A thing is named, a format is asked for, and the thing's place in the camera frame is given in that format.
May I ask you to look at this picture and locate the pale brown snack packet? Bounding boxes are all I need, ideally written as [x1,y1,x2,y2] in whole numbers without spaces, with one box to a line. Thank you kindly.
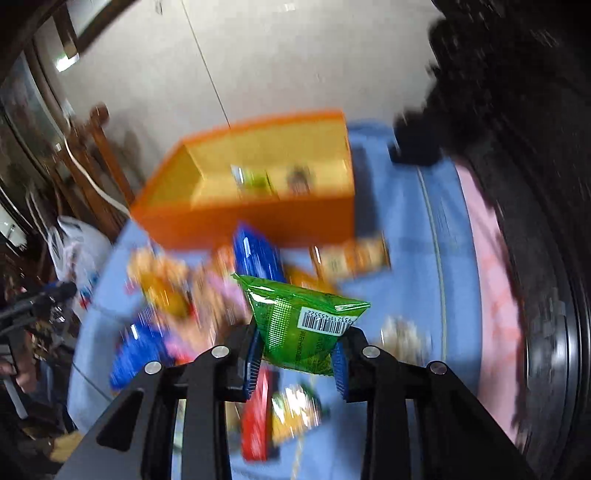
[381,316,432,365]

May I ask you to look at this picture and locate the pink snack packet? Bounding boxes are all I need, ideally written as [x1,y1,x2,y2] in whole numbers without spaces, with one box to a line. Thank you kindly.
[191,263,252,342]

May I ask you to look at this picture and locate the dark snack packet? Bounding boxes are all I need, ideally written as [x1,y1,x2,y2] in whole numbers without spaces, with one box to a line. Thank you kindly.
[286,166,315,193]

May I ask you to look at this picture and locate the blue snack packet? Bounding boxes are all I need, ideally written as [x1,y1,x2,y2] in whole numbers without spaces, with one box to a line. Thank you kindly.
[232,224,284,282]
[109,323,171,393]

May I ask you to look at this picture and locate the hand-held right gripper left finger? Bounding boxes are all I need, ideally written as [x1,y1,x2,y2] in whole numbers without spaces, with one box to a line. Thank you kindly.
[55,323,266,480]

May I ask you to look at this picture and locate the red snack packet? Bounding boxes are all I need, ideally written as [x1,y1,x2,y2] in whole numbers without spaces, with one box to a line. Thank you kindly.
[241,367,280,462]

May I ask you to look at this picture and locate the glass cabinet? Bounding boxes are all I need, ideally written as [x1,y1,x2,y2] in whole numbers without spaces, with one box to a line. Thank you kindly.
[0,0,79,217]

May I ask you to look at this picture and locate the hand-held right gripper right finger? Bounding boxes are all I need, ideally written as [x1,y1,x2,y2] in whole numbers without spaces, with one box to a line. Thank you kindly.
[330,325,536,480]

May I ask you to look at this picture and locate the yellow orange snack packet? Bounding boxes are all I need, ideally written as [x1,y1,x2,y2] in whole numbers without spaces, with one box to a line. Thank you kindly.
[127,249,192,319]

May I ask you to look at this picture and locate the white plastic bag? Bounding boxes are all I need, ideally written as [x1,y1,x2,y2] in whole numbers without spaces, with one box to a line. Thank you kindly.
[46,216,114,319]

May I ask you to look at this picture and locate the pink blanket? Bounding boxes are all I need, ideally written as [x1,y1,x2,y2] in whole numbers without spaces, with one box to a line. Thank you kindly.
[455,159,532,453]

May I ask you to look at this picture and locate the orange cracker packet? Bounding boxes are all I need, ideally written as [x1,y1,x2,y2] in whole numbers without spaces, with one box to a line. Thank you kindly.
[311,235,392,280]

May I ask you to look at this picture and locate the dark carved wooden furniture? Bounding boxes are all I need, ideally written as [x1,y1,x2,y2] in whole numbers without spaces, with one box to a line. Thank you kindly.
[392,0,591,480]

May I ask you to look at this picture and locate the white cord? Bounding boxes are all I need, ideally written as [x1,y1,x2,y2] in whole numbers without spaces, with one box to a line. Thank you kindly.
[62,134,130,215]

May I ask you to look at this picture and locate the orange storage box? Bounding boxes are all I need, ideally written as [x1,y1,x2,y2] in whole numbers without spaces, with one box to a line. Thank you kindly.
[130,109,356,250]

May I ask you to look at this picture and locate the wooden chair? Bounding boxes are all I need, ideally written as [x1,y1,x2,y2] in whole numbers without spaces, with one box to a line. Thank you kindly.
[46,105,139,241]

